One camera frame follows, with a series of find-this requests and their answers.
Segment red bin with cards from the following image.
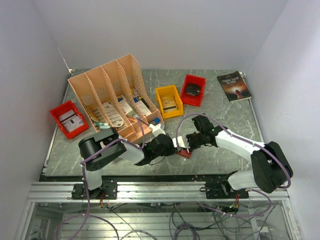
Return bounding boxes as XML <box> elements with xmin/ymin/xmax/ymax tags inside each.
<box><xmin>180</xmin><ymin>74</ymin><xmax>206</xmax><ymax>107</ymax></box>

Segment red card holder wallet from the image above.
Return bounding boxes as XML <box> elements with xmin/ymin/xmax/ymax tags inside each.
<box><xmin>177</xmin><ymin>149</ymin><xmax>192</xmax><ymax>159</ymax></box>

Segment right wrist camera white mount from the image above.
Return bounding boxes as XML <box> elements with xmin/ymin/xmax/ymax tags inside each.
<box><xmin>172</xmin><ymin>135</ymin><xmax>190</xmax><ymax>153</ymax></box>

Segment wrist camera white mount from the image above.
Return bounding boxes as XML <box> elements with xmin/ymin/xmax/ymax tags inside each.
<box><xmin>148</xmin><ymin>123</ymin><xmax>166</xmax><ymax>137</ymax></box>
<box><xmin>172</xmin><ymin>135</ymin><xmax>190</xmax><ymax>153</ymax></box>

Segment dark paperback book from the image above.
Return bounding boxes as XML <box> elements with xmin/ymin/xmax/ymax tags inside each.
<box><xmin>217</xmin><ymin>71</ymin><xmax>252</xmax><ymax>102</ymax></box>

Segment yellow plastic bin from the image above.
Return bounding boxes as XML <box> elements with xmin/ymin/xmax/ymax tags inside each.
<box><xmin>155</xmin><ymin>85</ymin><xmax>184</xmax><ymax>119</ymax></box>

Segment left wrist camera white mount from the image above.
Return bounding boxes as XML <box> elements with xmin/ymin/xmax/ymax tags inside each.
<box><xmin>148</xmin><ymin>123</ymin><xmax>166</xmax><ymax>137</ymax></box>

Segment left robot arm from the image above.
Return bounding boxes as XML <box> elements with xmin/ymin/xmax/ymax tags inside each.
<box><xmin>78</xmin><ymin>127</ymin><xmax>177</xmax><ymax>200</ymax></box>

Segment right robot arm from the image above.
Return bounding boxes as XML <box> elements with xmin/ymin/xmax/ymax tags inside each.
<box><xmin>177</xmin><ymin>114</ymin><xmax>293</xmax><ymax>198</ymax></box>

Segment pink file organizer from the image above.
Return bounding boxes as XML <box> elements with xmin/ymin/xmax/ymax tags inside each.
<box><xmin>68</xmin><ymin>54</ymin><xmax>164</xmax><ymax>143</ymax></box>

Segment aluminium mounting rail frame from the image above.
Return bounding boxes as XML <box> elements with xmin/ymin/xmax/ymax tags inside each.
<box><xmin>15</xmin><ymin>175</ymin><xmax>302</xmax><ymax>240</ymax></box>

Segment white cards in left bin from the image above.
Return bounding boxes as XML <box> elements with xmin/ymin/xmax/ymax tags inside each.
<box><xmin>58</xmin><ymin>110</ymin><xmax>84</xmax><ymax>133</ymax></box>

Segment purple cable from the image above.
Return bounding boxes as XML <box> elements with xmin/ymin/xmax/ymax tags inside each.
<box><xmin>175</xmin><ymin>113</ymin><xmax>293</xmax><ymax>218</ymax></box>
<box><xmin>53</xmin><ymin>117</ymin><xmax>156</xmax><ymax>240</ymax></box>

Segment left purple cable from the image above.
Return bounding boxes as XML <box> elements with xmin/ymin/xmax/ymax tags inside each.
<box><xmin>53</xmin><ymin>117</ymin><xmax>156</xmax><ymax>240</ymax></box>

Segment gold card in bin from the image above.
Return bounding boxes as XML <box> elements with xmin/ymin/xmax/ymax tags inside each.
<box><xmin>160</xmin><ymin>94</ymin><xmax>178</xmax><ymax>113</ymax></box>

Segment black credit card stack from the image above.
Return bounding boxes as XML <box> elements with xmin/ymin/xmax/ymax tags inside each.
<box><xmin>185</xmin><ymin>83</ymin><xmax>202</xmax><ymax>96</ymax></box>

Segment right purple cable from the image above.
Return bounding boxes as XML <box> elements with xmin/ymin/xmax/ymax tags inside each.
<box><xmin>175</xmin><ymin>113</ymin><xmax>293</xmax><ymax>218</ymax></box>

